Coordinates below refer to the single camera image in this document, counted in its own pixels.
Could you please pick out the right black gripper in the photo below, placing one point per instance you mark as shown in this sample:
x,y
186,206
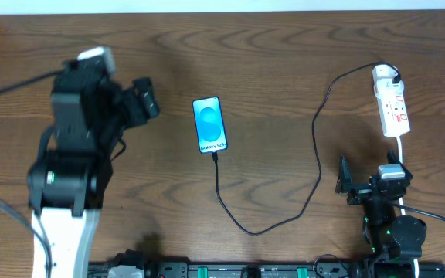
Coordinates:
x,y
365,189

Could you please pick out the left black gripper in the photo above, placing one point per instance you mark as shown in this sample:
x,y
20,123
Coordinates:
x,y
128,105

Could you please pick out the blue Galaxy smartphone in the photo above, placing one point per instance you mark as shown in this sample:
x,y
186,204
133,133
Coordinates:
x,y
209,124

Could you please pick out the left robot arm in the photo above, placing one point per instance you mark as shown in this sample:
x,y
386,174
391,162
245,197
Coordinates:
x,y
74,161

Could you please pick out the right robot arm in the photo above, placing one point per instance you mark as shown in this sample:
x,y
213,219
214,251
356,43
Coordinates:
x,y
396,239

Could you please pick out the white power strip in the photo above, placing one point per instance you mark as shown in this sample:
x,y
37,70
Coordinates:
x,y
392,107

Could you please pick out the white USB wall charger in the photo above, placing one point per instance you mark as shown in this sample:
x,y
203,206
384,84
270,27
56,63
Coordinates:
x,y
385,75

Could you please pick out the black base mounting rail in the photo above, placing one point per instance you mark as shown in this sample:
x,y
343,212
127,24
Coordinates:
x,y
191,270

